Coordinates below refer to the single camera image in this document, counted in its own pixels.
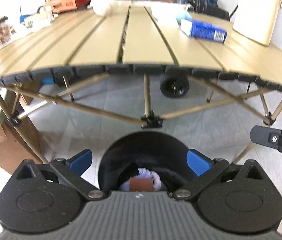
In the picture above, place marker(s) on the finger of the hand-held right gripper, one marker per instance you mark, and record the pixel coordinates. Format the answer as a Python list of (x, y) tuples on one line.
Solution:
[(260, 133)]

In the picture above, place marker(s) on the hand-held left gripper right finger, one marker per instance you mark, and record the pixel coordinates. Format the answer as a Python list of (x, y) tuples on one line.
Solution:
[(198, 162)]

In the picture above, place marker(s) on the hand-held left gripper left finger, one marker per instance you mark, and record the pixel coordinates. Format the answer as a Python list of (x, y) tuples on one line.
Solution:
[(81, 161)]

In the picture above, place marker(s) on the black round trash bin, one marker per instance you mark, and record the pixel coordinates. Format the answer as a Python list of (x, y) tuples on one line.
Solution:
[(121, 150)]

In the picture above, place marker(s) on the lavender fluffy cloth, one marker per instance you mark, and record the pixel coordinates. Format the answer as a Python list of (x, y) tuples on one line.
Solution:
[(146, 173)]

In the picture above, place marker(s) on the pink rectangular sponge block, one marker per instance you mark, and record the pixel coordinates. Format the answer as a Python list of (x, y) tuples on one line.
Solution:
[(141, 184)]

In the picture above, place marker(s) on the blue fluffy monster plush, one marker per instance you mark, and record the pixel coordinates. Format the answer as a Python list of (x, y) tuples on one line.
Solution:
[(166, 15)]

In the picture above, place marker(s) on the white knotted plastic bag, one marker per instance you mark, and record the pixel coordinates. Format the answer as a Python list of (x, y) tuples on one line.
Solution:
[(104, 6)]

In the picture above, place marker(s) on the cardboard box with green liner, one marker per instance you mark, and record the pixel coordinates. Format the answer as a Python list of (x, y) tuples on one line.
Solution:
[(3, 150)]

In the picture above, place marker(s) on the blue plastic item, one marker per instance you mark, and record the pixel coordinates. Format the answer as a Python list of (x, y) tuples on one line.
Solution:
[(48, 80)]

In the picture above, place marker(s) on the blue white carton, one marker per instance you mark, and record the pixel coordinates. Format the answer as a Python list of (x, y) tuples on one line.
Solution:
[(206, 31)]

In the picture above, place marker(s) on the yellow thermos jug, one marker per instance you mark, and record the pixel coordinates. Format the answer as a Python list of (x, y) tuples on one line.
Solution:
[(253, 12)]

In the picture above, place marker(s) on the pale yellow carton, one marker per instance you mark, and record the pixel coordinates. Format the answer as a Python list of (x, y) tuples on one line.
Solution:
[(31, 20)]

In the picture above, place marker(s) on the clear jar of snacks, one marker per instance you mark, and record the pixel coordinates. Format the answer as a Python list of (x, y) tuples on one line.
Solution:
[(1, 33)]

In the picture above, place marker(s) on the blue box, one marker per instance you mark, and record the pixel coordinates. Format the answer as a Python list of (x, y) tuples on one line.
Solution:
[(23, 20)]

